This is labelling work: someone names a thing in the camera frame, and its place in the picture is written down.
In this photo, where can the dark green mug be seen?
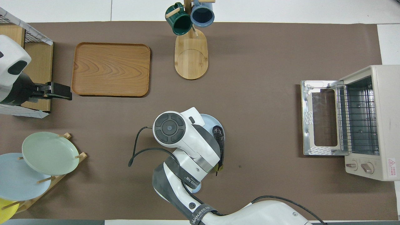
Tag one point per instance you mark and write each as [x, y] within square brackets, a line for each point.
[179, 23]

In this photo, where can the blue dome bell wooden knob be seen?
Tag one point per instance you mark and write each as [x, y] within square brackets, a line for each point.
[197, 188]

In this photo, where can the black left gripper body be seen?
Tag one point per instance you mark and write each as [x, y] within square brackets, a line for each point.
[31, 92]

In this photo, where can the blue mug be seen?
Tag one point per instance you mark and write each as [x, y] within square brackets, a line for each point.
[202, 15]

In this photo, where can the two-tier wooden shelf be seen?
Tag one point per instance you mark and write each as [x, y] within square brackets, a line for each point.
[43, 68]

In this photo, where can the small light blue plate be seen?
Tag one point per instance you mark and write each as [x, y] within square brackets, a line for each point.
[209, 120]

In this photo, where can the white marbled side panel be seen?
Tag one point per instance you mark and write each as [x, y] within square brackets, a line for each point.
[25, 112]

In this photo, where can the white toaster oven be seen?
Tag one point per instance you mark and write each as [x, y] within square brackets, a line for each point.
[387, 118]

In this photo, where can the light blue racked plate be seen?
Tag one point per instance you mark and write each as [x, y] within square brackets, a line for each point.
[18, 181]

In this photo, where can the wooden plate rack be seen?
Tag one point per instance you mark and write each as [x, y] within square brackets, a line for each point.
[82, 155]

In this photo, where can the light green plate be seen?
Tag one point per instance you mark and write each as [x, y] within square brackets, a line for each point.
[50, 153]

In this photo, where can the brown table mat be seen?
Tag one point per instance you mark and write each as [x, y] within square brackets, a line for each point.
[265, 47]

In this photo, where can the yellow plate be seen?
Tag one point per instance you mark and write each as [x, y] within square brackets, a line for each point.
[6, 212]

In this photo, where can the wooden mug tree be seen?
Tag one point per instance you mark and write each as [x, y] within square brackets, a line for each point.
[191, 59]

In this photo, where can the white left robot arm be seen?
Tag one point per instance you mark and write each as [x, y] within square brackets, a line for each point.
[11, 53]

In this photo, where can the rectangular wooden tray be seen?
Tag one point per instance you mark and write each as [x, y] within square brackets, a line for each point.
[111, 68]

